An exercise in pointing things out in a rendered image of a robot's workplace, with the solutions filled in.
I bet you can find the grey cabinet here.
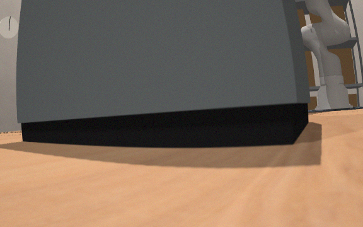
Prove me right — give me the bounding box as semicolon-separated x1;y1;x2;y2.
16;0;311;148

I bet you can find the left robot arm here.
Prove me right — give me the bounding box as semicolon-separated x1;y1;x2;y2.
301;0;353;110

